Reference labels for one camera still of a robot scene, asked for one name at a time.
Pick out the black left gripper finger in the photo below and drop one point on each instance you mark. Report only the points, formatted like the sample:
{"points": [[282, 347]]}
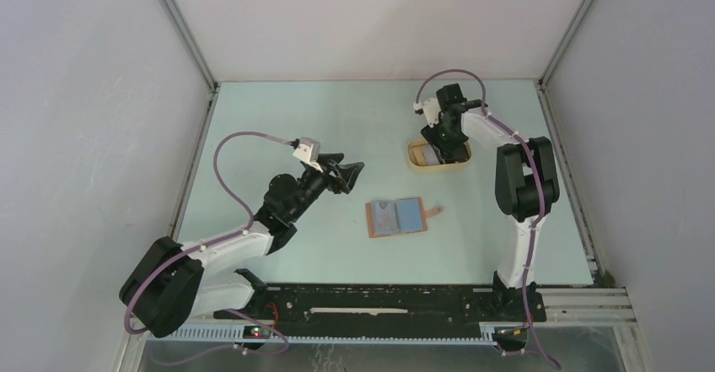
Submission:
{"points": [[347, 175], [331, 161]]}

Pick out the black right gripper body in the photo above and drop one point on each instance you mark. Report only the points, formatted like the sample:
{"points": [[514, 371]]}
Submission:
{"points": [[443, 139]]}

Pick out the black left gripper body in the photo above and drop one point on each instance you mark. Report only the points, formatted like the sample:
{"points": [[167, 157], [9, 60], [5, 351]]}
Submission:
{"points": [[312, 184]]}

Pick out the orange leather card holder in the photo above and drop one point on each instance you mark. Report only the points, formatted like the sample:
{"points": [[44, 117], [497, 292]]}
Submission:
{"points": [[386, 218]]}

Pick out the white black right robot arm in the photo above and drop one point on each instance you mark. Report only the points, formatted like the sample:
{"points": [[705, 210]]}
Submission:
{"points": [[526, 182]]}

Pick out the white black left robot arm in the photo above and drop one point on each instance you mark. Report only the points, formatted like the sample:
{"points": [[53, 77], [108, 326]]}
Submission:
{"points": [[174, 282]]}

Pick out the white striped credit card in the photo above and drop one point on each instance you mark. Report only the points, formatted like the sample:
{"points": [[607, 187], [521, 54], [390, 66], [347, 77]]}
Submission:
{"points": [[427, 156]]}

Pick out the beige oval tray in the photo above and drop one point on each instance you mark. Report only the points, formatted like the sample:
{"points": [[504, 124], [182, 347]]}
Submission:
{"points": [[412, 149]]}

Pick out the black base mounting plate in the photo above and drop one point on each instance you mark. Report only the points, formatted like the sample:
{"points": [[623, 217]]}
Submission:
{"points": [[349, 309]]}

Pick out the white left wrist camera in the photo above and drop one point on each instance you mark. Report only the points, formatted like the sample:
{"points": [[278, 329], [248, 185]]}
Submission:
{"points": [[306, 150]]}

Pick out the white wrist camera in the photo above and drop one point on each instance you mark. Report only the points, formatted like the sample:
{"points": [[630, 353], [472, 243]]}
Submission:
{"points": [[306, 150], [429, 108]]}

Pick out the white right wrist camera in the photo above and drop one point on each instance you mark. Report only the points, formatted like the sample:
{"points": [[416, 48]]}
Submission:
{"points": [[429, 108]]}

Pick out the white cable duct strip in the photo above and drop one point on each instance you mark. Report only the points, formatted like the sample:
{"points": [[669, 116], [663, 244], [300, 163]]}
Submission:
{"points": [[224, 333]]}

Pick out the aluminium frame rail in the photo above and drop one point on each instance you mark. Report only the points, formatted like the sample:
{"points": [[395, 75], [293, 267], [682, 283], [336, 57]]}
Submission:
{"points": [[184, 32]]}

